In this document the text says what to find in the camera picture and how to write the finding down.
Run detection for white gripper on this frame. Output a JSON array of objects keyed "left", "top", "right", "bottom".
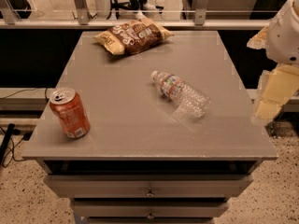
[{"left": 247, "top": 0, "right": 299, "bottom": 125}]

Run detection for red coke can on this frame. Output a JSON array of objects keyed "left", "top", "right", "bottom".
[{"left": 50, "top": 87, "right": 90, "bottom": 139}]

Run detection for clear plastic water bottle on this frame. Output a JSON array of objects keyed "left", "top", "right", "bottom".
[{"left": 151, "top": 71, "right": 210, "bottom": 119}]

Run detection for brown chip bag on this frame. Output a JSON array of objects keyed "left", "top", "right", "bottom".
[{"left": 94, "top": 18, "right": 173, "bottom": 55}]

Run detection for top drawer with knob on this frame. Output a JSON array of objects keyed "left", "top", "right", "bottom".
[{"left": 44, "top": 175, "right": 253, "bottom": 198}]

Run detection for drawer with knob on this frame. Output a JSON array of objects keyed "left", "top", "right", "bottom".
[
  {"left": 44, "top": 175, "right": 253, "bottom": 198},
  {"left": 70, "top": 199, "right": 229, "bottom": 218}
]

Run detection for lower drawer with knob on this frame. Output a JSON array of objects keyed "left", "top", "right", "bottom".
[{"left": 70, "top": 199, "right": 229, "bottom": 218}]

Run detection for metal railing with posts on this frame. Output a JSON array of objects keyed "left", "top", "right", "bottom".
[{"left": 0, "top": 0, "right": 275, "bottom": 30}]

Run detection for black floor cables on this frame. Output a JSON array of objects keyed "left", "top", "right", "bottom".
[{"left": 0, "top": 123, "right": 32, "bottom": 169}]

